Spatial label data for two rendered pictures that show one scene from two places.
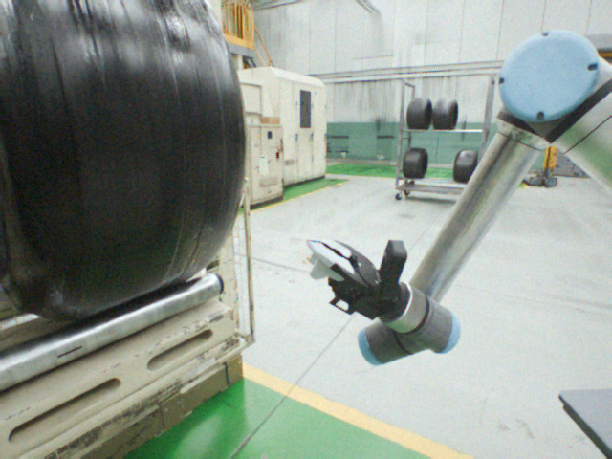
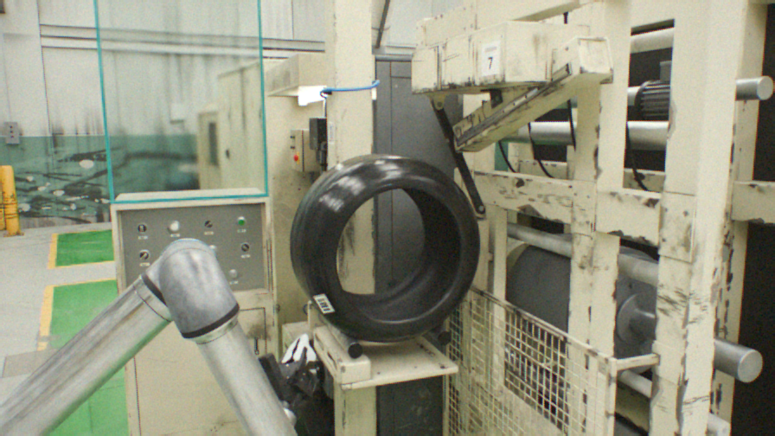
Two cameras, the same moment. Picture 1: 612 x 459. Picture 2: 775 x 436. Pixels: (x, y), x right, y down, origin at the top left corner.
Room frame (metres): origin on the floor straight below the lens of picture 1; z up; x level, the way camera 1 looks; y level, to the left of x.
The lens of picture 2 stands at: (1.49, -1.14, 1.54)
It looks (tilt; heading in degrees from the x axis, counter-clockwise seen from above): 9 degrees down; 122
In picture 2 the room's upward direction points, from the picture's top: 1 degrees counter-clockwise
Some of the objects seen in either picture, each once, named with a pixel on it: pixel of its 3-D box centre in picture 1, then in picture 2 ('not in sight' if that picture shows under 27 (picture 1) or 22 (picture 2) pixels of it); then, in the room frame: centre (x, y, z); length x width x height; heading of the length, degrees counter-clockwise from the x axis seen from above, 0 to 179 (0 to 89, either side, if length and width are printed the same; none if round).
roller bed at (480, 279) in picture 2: not in sight; (457, 255); (0.59, 0.82, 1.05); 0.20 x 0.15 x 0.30; 141
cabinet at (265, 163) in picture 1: (254, 164); not in sight; (5.54, 0.82, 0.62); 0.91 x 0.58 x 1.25; 150
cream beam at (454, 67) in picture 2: not in sight; (487, 65); (0.81, 0.54, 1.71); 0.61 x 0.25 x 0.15; 141
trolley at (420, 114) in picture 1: (442, 142); not in sight; (5.69, -2.22, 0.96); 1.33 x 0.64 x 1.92; 58
